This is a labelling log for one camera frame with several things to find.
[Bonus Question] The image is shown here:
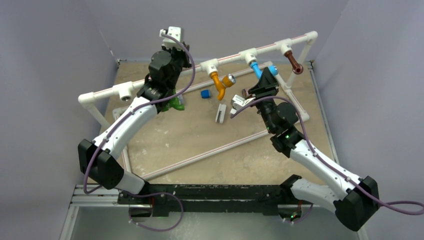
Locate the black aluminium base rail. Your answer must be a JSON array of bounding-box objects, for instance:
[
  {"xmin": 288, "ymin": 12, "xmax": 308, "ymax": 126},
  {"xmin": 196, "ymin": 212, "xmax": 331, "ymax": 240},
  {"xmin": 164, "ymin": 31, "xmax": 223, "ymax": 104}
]
[{"xmin": 67, "ymin": 183, "xmax": 360, "ymax": 220}]

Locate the blue faucet chrome knob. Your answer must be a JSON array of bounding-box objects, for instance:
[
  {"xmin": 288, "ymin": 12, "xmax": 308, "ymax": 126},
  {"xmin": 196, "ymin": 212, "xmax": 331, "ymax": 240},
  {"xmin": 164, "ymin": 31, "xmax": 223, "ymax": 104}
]
[{"xmin": 248, "ymin": 61, "xmax": 279, "ymax": 80}]

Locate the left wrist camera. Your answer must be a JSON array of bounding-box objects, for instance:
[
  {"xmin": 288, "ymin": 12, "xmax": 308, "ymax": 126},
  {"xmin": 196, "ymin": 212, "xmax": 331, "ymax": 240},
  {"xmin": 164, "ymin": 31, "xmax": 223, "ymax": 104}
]
[{"xmin": 159, "ymin": 26, "xmax": 184, "ymax": 49}]

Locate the blue grey small block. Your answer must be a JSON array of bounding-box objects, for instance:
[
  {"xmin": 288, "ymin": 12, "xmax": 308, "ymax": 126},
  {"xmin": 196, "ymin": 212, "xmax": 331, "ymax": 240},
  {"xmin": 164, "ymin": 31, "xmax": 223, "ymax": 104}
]
[{"xmin": 200, "ymin": 89, "xmax": 212, "ymax": 99}]

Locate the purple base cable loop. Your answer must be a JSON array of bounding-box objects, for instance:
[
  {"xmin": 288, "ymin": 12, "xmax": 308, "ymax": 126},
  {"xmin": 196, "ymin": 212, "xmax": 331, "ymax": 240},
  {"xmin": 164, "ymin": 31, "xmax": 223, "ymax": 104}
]
[{"xmin": 128, "ymin": 192, "xmax": 185, "ymax": 233}]

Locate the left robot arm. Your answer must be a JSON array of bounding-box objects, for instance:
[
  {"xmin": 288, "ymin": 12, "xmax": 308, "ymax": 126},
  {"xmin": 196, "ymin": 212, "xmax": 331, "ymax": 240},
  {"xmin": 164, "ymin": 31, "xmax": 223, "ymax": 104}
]
[{"xmin": 77, "ymin": 43, "xmax": 195, "ymax": 205}]

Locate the green faucet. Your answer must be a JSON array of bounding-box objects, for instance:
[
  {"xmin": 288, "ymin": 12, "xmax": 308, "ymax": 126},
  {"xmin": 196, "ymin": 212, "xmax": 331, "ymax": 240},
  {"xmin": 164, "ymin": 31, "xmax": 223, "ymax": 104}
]
[{"xmin": 163, "ymin": 94, "xmax": 185, "ymax": 112}]

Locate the orange faucet chrome knob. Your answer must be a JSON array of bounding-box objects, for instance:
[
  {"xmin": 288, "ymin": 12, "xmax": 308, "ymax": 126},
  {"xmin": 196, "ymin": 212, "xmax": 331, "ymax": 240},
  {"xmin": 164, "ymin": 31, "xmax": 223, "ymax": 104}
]
[{"xmin": 209, "ymin": 72, "xmax": 236, "ymax": 101}]

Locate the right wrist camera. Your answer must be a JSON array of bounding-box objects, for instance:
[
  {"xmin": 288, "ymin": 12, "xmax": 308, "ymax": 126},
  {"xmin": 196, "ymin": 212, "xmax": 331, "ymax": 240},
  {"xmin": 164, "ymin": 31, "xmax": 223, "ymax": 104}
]
[{"xmin": 230, "ymin": 94, "xmax": 255, "ymax": 116}]

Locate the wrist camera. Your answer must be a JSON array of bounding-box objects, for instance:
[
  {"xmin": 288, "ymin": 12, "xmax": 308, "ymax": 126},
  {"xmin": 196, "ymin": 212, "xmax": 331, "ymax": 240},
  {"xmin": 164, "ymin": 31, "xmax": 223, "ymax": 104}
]
[
  {"xmin": 159, "ymin": 26, "xmax": 184, "ymax": 49},
  {"xmin": 230, "ymin": 94, "xmax": 255, "ymax": 116}
]

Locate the white clip sealer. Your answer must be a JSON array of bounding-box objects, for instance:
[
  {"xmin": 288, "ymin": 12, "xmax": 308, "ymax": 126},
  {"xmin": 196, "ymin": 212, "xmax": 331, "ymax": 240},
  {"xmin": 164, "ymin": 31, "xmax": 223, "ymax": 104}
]
[{"xmin": 215, "ymin": 103, "xmax": 227, "ymax": 124}]

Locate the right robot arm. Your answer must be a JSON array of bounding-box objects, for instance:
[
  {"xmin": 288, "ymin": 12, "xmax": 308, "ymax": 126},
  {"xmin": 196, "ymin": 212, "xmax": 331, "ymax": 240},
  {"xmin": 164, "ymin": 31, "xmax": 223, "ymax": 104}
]
[{"xmin": 248, "ymin": 67, "xmax": 380, "ymax": 232}]

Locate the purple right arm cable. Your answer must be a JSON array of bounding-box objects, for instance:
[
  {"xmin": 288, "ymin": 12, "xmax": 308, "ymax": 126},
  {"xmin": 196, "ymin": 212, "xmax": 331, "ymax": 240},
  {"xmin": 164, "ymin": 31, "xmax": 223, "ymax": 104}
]
[{"xmin": 230, "ymin": 96, "xmax": 424, "ymax": 216}]

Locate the brown faucet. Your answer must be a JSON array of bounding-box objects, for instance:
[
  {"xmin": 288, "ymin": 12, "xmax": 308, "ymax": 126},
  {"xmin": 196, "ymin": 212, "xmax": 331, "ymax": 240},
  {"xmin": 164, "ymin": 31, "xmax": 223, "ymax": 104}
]
[{"xmin": 284, "ymin": 50, "xmax": 304, "ymax": 75}]

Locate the white PVC pipe frame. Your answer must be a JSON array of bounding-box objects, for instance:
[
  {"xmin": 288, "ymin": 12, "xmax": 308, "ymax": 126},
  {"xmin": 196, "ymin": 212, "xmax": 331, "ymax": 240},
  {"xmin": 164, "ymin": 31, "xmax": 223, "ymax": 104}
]
[{"xmin": 78, "ymin": 31, "xmax": 318, "ymax": 180}]

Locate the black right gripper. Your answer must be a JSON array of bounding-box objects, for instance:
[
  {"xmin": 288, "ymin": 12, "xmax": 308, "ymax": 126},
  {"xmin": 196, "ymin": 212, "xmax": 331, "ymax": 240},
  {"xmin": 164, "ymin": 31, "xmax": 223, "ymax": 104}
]
[{"xmin": 245, "ymin": 67, "xmax": 279, "ymax": 133}]

